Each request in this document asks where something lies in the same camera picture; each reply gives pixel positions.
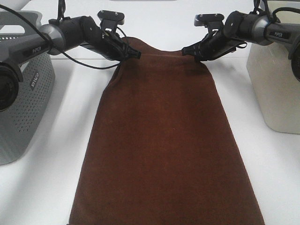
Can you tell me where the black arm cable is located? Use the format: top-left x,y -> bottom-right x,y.
239,0 -> 300,50
0,0 -> 129,69

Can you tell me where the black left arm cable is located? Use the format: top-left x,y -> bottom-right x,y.
0,0 -> 129,69

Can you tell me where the brown towel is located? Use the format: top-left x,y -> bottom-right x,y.
68,37 -> 264,225

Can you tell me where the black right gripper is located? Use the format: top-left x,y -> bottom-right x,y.
181,31 -> 237,61

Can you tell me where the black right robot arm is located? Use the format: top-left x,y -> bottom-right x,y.
181,11 -> 300,79

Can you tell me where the beige basket with grey rim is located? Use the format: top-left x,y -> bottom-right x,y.
247,0 -> 300,134

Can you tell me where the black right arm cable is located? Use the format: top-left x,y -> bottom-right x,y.
239,0 -> 300,50

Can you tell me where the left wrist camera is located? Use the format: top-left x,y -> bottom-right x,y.
97,10 -> 125,33

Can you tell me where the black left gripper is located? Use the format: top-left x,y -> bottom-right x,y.
86,32 -> 142,60

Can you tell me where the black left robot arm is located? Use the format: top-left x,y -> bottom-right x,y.
0,10 -> 141,111

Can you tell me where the grey perforated laundry basket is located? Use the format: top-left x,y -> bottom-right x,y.
0,11 -> 55,165

